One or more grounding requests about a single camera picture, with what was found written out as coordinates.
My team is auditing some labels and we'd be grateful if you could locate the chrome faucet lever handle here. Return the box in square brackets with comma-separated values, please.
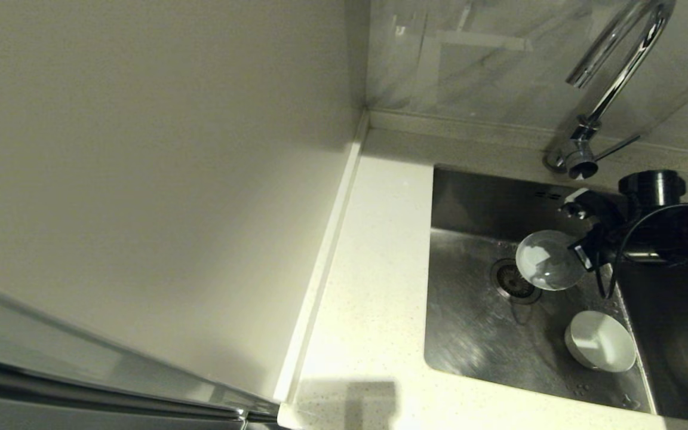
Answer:
[594, 135, 642, 163]

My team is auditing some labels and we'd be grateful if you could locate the stainless steel sink basin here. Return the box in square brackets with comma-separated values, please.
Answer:
[422, 165, 688, 426]

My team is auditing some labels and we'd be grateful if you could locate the small white bowl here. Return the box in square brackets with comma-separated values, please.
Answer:
[565, 311, 637, 373]

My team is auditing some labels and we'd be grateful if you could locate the round metal drain strainer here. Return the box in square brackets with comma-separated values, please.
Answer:
[490, 258, 543, 305]

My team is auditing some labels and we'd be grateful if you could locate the large grey bowl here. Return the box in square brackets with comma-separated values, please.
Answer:
[515, 230, 586, 291]

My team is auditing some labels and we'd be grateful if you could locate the chrome gooseneck faucet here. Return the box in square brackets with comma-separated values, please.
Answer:
[544, 0, 676, 180]

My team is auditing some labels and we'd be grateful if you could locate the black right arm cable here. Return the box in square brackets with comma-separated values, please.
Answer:
[595, 203, 688, 299]

